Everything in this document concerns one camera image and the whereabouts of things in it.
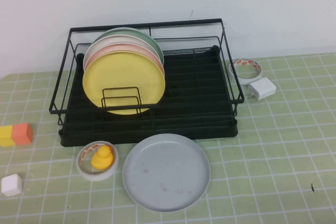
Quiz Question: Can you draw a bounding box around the green grid tablecloth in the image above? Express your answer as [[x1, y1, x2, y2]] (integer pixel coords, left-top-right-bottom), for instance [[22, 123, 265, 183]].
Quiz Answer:
[[0, 52, 336, 224]]

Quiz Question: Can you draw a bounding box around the black plastic drip tray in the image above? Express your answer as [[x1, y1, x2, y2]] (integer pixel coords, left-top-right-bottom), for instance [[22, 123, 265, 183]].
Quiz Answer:
[[58, 45, 238, 148]]

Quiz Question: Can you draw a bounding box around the green plate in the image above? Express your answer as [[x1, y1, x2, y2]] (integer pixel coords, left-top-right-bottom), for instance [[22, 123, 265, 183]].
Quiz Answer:
[[90, 27, 165, 67]]

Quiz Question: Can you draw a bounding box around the orange block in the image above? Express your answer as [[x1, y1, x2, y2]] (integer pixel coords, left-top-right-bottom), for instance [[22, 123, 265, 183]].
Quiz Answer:
[[10, 123, 34, 145]]

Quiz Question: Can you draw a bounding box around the cream white plate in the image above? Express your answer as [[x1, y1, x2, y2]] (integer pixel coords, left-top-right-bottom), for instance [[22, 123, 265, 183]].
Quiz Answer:
[[83, 35, 162, 72]]

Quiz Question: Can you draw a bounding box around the yellow rubber duck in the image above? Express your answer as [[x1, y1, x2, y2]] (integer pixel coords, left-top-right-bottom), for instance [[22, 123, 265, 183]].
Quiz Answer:
[[90, 145, 114, 169]]

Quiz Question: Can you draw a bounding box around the black wire dish rack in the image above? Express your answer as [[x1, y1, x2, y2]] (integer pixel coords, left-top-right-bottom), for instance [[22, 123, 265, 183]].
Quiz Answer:
[[48, 18, 245, 127]]

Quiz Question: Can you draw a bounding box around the white cube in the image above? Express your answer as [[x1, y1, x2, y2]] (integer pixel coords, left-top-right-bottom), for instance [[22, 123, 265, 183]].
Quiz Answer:
[[1, 173, 23, 197]]

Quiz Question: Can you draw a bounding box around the pink plate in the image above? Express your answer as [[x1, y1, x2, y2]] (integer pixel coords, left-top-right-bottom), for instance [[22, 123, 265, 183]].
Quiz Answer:
[[83, 44, 165, 78]]

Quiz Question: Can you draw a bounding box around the yellow plate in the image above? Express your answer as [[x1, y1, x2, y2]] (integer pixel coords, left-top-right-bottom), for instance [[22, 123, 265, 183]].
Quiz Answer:
[[82, 51, 166, 116]]

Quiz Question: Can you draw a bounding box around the yellow block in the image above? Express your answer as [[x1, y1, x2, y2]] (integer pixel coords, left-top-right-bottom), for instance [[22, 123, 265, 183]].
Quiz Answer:
[[0, 125, 14, 148]]

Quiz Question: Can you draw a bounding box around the grey plate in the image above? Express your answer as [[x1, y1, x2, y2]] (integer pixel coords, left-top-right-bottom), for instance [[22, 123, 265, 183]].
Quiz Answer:
[[122, 133, 211, 213]]

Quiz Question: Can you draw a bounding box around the white charger plug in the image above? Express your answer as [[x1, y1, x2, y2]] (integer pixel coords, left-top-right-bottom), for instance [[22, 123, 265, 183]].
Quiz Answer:
[[245, 77, 277, 101]]

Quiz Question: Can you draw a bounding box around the white tape roll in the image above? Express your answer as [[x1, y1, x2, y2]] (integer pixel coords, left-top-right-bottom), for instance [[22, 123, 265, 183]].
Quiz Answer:
[[76, 141, 119, 182], [227, 57, 264, 86]]

